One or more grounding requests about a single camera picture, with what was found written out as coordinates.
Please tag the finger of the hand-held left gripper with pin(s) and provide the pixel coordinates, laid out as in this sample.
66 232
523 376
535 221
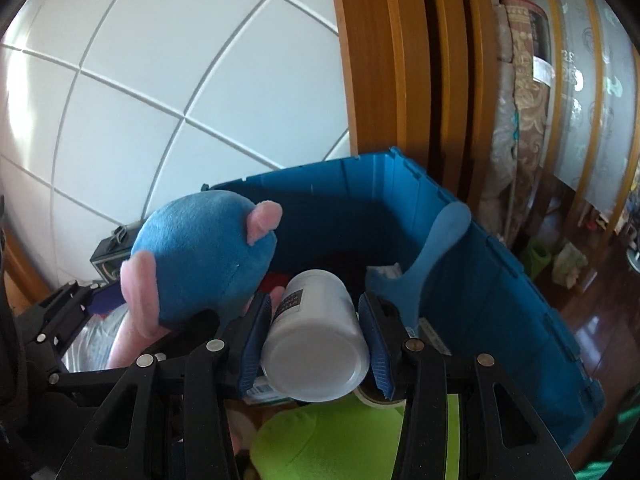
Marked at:
200 325
107 299

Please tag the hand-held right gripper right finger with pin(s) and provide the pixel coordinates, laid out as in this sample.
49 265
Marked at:
375 345

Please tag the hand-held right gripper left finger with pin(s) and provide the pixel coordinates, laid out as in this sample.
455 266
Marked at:
252 340

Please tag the white plastic bottle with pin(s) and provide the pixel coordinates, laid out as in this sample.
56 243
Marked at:
315 350

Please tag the pink pig plush blue outfit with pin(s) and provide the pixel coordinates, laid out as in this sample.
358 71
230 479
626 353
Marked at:
200 255

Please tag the green plush toy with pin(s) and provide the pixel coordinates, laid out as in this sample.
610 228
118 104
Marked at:
320 440

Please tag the blue plastic storage bin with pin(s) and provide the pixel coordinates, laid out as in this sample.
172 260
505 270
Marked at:
500 310

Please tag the dark gift box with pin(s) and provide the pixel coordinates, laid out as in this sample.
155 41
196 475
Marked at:
107 260

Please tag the beige tape roll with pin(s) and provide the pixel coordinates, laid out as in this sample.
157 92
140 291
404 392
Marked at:
370 399

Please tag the light blue plastic hanger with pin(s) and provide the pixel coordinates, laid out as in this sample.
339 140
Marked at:
435 250

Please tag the small green plastic object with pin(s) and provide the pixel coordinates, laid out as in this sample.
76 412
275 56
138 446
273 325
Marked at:
535 260

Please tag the small patterned bag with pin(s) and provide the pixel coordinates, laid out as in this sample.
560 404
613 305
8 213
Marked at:
570 262

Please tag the rolled patterned carpet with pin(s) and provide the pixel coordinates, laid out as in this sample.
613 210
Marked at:
525 110

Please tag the frosted glass sliding door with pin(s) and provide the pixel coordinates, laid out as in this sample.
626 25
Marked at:
590 85

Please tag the wooden door frame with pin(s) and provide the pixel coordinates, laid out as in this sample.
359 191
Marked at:
380 60

